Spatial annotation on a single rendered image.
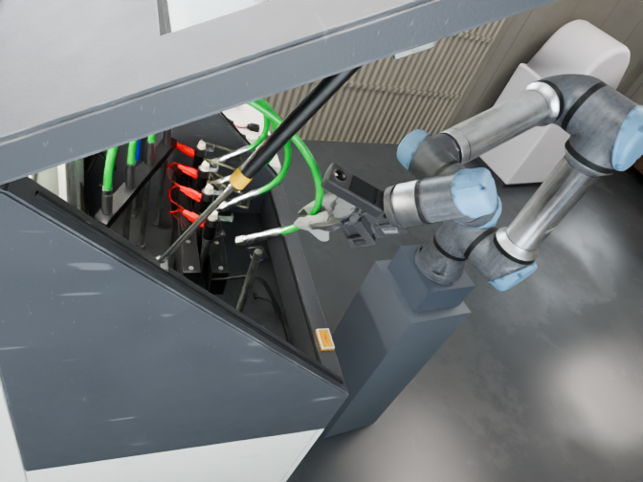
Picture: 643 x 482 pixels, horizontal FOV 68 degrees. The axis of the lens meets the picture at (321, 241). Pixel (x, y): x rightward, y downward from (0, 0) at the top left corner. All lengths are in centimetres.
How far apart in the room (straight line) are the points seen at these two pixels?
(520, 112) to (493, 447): 170
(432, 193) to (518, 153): 326
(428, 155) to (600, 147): 38
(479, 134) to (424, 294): 58
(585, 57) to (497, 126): 291
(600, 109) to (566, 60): 283
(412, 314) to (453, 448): 98
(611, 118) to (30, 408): 113
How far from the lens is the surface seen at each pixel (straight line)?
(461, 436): 236
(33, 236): 55
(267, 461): 125
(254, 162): 51
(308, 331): 109
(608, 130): 111
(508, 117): 103
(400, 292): 148
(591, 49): 392
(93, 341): 70
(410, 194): 78
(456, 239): 134
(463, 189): 75
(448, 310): 153
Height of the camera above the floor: 179
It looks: 41 degrees down
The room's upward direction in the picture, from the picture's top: 24 degrees clockwise
